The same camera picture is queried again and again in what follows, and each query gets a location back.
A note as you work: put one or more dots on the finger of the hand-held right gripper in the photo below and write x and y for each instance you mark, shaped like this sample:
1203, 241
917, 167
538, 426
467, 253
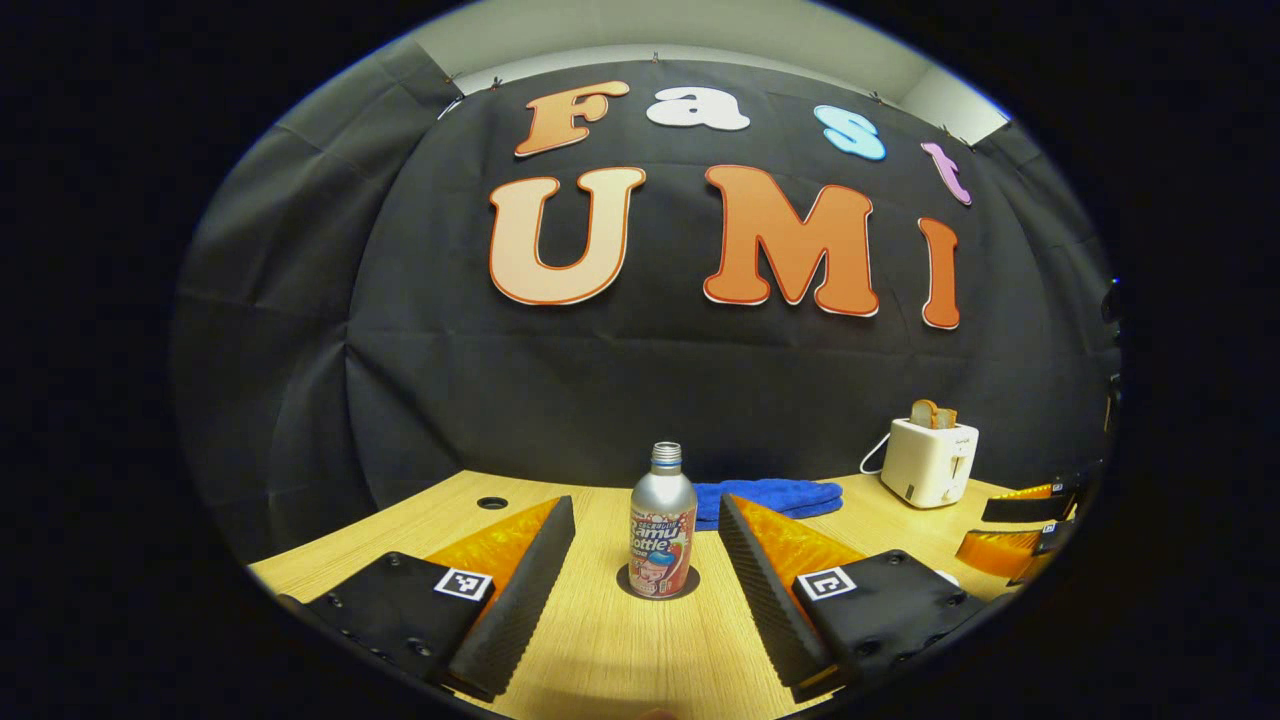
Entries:
1030, 510
1000, 553

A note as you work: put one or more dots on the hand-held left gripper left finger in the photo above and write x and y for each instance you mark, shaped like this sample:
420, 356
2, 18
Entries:
520, 610

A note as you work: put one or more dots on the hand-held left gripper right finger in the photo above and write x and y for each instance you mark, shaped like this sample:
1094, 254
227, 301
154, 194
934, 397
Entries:
765, 600

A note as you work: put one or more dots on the silver water bottle red label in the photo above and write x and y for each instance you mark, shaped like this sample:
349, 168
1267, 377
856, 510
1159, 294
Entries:
662, 520

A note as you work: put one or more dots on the blue folded towel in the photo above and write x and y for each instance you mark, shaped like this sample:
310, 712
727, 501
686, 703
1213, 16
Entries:
770, 497

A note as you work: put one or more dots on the black table grommet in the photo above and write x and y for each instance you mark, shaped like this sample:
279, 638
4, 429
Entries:
492, 502

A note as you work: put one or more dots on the white toaster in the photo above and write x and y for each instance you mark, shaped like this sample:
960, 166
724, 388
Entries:
925, 465

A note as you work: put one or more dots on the toast slice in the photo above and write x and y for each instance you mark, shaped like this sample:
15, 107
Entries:
947, 418
923, 413

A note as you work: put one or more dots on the black backdrop cloth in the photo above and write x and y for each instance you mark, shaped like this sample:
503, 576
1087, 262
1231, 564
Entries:
650, 390

